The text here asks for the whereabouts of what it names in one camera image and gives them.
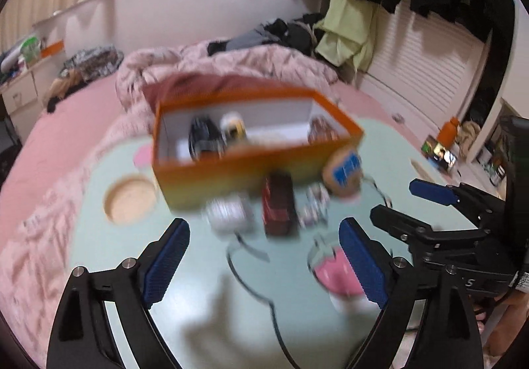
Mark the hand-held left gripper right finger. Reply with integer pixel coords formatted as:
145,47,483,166
338,217,484,369

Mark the person's right hand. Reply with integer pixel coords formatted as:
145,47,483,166
475,290,529,357

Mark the dark red box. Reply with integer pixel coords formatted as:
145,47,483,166
261,173,299,237

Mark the patterned clothes pile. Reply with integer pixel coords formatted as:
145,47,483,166
45,47,125,111

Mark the black satin lace cloth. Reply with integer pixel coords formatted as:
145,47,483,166
188,115,226,161

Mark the light green hanging garment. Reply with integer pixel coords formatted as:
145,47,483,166
314,0,379,72

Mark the white drawer cabinet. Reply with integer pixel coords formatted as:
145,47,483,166
0,63,54,117

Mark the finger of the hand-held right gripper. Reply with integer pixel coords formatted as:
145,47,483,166
408,178,503,229
370,206,488,248

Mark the dark clothes pile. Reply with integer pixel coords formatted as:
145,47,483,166
207,14,327,58

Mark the pink bed sheet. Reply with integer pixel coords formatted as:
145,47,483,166
0,73,430,369

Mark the beige disc with blue print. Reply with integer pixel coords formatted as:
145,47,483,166
322,146,364,198

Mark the cartoon print lap table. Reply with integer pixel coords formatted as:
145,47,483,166
68,113,480,369

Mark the orange bottle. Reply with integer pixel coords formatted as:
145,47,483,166
438,117,461,148

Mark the dusty red pillow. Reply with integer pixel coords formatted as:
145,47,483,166
142,71,269,105

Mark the orange and white carton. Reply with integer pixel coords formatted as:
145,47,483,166
41,39,64,58

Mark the orange gradient cardboard box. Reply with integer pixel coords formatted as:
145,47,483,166
151,77,364,210

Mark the small silver patterned object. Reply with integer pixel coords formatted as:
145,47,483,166
300,183,331,229

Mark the smartphone with lit screen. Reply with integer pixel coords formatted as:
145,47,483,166
422,135,459,169

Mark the pink floral duvet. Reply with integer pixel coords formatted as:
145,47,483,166
116,40,344,111

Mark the small white box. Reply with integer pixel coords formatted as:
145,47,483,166
204,195,255,233

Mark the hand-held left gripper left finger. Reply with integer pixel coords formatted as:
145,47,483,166
45,218,191,369

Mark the white louvered closet door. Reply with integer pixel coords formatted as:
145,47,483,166
364,1,492,134

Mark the beige cloth bundle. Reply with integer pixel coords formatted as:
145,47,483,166
457,121,482,159

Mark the green translucent container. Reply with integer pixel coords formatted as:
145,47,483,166
20,36,42,64

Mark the white shelf unit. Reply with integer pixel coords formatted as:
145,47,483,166
471,96,521,196

